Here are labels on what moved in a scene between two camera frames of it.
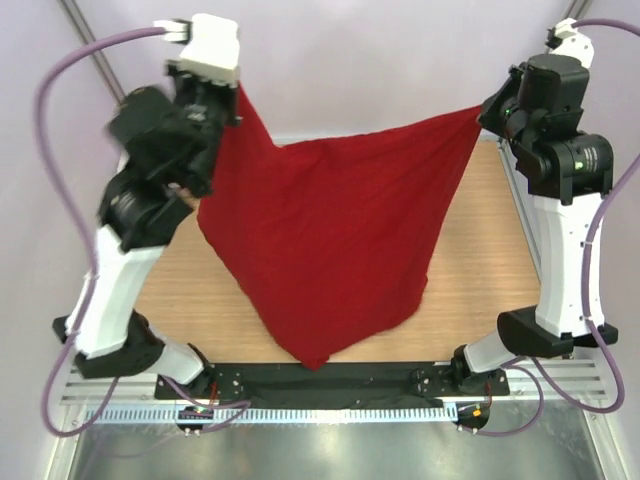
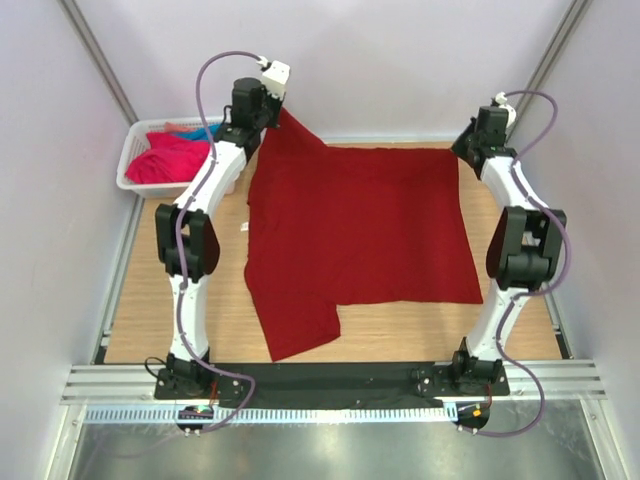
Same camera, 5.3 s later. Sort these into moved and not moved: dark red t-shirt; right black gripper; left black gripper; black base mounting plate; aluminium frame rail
Moved: dark red t-shirt; left black gripper; right black gripper
Not moved: black base mounting plate; aluminium frame rail
